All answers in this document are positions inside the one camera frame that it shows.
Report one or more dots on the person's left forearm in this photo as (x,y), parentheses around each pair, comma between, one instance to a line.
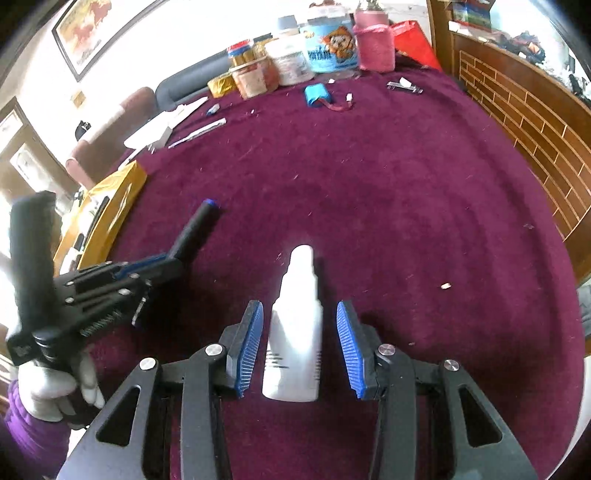
(32,443)

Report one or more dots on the wooden brick-pattern cabinet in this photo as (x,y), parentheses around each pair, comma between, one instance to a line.
(521,120)

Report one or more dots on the yellow tape roll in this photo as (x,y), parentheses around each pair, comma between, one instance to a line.
(221,85)

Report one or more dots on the black marker blue cap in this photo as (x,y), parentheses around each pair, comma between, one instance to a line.
(196,228)

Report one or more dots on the white plastic dropper bottle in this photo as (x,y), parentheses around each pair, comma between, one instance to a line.
(295,332)

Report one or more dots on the person's left hand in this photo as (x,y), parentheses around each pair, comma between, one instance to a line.
(55,387)

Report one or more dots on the metal nail clipper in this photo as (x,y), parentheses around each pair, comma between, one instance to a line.
(405,86)

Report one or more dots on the blue printed tub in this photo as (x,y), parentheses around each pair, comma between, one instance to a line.
(330,46)

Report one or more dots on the framed wall picture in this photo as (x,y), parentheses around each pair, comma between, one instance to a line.
(92,32)

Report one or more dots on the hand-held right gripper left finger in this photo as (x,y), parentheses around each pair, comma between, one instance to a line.
(247,350)

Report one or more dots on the orange snack jar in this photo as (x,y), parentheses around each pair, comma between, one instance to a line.
(254,78)

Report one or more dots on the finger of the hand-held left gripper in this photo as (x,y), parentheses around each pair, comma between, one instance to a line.
(106,307)
(138,270)

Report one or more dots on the small blue capped tube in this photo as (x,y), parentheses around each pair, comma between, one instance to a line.
(213,109)

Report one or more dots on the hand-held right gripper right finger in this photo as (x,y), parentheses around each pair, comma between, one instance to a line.
(351,350)

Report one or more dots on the blue battery pack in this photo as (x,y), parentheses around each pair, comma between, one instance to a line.
(321,94)

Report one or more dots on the pink fuzzy container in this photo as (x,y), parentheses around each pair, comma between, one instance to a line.
(374,41)

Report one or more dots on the black leather sofa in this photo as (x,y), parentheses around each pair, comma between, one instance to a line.
(189,81)

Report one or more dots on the red bag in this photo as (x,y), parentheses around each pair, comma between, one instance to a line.
(415,46)

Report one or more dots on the red lid glass jar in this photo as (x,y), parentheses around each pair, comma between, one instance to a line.
(242,54)

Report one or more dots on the brown chair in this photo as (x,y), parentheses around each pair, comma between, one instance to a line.
(111,134)

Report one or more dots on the wall switch plate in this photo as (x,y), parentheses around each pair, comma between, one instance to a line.
(77,98)

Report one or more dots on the wooden glass door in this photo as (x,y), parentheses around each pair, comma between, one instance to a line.
(27,152)

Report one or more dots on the yellow-edged cardboard box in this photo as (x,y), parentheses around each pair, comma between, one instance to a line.
(108,203)

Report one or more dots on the white lidded jar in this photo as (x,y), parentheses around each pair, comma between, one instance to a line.
(290,62)

